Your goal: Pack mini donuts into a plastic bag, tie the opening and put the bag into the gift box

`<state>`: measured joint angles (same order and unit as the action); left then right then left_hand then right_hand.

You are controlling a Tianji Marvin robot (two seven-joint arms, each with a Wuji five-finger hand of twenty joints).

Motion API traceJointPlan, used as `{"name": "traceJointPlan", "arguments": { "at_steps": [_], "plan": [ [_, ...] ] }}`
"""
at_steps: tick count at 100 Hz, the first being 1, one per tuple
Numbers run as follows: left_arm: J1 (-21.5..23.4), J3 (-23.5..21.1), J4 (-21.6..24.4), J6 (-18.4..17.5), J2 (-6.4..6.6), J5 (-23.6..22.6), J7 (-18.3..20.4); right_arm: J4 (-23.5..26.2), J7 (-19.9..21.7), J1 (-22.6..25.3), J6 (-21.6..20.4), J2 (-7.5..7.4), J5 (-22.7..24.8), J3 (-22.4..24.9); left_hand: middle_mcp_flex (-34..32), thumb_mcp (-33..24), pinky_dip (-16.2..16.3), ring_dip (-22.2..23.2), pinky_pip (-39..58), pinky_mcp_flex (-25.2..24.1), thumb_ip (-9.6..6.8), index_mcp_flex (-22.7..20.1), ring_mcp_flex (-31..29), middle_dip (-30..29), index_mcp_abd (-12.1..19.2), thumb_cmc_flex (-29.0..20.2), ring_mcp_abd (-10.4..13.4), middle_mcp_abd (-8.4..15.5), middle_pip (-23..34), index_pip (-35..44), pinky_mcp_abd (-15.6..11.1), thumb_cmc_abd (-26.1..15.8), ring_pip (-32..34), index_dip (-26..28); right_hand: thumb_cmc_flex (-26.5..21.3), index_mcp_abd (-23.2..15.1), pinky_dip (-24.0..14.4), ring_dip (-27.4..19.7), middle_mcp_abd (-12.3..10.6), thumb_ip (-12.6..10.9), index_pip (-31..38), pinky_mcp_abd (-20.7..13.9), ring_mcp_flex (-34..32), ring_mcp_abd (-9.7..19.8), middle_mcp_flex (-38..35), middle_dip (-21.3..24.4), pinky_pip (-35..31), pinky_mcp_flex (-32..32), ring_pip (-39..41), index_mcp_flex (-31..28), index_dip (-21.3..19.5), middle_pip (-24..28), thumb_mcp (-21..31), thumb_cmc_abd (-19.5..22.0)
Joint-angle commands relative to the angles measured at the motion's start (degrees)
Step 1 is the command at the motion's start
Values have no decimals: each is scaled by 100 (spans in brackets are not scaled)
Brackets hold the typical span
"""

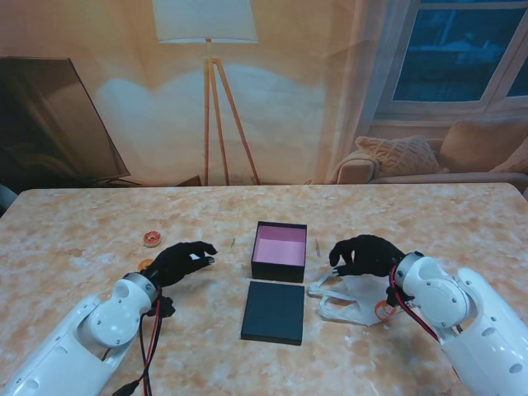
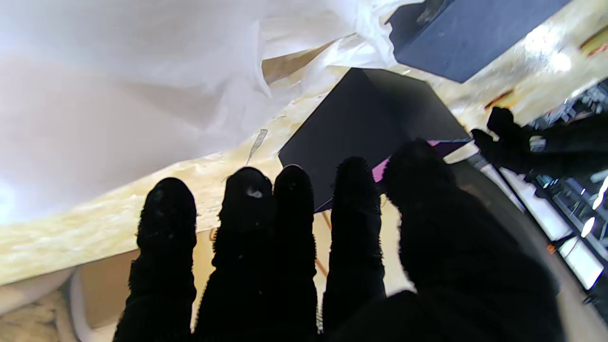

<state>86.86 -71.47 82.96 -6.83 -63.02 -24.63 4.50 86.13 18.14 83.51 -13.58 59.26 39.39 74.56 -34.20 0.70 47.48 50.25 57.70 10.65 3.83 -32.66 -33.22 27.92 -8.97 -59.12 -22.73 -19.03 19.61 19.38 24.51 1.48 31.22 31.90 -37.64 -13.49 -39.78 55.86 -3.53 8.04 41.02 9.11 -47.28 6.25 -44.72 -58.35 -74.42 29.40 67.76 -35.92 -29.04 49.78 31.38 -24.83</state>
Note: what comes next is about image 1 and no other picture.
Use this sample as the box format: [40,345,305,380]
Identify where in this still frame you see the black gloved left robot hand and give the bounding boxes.
[146,241,219,289]

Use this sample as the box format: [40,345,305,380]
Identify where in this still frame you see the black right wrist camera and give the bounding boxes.
[385,284,408,309]

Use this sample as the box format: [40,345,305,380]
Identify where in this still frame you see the dark grey chair edge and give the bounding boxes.
[0,183,17,215]

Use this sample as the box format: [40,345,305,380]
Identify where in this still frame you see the red black left arm cables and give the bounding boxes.
[111,284,166,396]

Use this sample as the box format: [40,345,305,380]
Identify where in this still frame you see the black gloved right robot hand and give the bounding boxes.
[328,234,405,281]

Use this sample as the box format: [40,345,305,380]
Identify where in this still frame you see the black gift box pink inside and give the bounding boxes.
[250,220,309,284]

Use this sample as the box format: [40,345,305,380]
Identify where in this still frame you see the black gift box lid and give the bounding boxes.
[240,280,306,347]

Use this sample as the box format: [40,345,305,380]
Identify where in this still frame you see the red black right arm cables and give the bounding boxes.
[389,263,441,343]

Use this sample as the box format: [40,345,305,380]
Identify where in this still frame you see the white plastic bag orange logo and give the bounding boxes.
[307,270,401,328]

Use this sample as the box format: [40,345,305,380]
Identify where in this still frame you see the red black arm cables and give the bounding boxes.
[111,284,166,396]
[389,263,441,343]

